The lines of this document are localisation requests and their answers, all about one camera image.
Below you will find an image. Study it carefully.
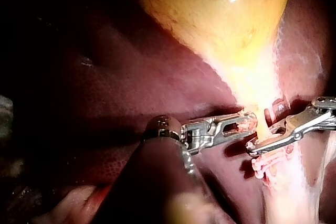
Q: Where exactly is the left arm instrument jaw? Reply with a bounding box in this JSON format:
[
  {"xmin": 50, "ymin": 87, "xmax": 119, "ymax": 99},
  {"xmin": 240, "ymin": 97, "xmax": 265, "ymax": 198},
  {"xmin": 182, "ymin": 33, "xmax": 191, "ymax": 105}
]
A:
[
  {"xmin": 213, "ymin": 111, "xmax": 258, "ymax": 125},
  {"xmin": 213, "ymin": 118, "xmax": 259, "ymax": 147}
]

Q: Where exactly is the left arm instrument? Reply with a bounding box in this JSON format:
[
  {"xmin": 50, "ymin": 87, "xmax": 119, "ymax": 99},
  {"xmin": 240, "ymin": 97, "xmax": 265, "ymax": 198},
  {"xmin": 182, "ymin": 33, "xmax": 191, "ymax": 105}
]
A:
[{"xmin": 141, "ymin": 115, "xmax": 220, "ymax": 179}]

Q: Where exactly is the right arm instrument jaw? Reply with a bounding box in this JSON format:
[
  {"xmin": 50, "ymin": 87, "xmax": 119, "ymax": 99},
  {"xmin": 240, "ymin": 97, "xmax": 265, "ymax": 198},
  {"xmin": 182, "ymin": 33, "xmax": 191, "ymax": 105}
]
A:
[
  {"xmin": 246, "ymin": 131, "xmax": 303, "ymax": 157},
  {"xmin": 263, "ymin": 97, "xmax": 292, "ymax": 125}
]

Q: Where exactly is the right arm instrument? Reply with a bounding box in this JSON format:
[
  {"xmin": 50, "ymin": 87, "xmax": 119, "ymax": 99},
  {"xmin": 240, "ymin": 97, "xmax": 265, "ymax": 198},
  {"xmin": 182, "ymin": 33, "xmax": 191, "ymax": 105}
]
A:
[{"xmin": 285, "ymin": 96, "xmax": 336, "ymax": 137}]

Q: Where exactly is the gallbladder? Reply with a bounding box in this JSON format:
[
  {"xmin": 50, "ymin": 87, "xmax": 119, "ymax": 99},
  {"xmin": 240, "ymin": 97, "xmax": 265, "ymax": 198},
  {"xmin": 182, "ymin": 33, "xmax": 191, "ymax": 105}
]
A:
[{"xmin": 133, "ymin": 0, "xmax": 295, "ymax": 141}]

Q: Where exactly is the white clip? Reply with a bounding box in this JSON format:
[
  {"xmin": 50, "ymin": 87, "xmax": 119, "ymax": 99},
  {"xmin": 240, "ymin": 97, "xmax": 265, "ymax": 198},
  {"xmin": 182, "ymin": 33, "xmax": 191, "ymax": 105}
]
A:
[
  {"xmin": 251, "ymin": 148, "xmax": 295, "ymax": 169},
  {"xmin": 253, "ymin": 164, "xmax": 279, "ymax": 180}
]

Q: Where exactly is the thin tube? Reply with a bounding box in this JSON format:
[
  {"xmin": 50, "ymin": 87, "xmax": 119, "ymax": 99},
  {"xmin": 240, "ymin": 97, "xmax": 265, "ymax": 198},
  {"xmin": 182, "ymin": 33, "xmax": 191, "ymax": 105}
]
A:
[{"xmin": 255, "ymin": 119, "xmax": 299, "ymax": 205}]

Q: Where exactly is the pale fatty tissue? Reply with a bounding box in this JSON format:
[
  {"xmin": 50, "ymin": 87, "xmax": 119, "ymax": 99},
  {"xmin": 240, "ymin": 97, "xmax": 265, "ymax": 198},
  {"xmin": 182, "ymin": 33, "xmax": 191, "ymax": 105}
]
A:
[
  {"xmin": 33, "ymin": 184, "xmax": 112, "ymax": 224},
  {"xmin": 259, "ymin": 129, "xmax": 336, "ymax": 224}
]

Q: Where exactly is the dark red liver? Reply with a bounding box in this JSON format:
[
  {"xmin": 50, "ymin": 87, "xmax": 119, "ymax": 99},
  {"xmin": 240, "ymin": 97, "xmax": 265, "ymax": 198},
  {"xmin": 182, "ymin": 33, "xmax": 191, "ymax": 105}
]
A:
[{"xmin": 0, "ymin": 0, "xmax": 336, "ymax": 224}]

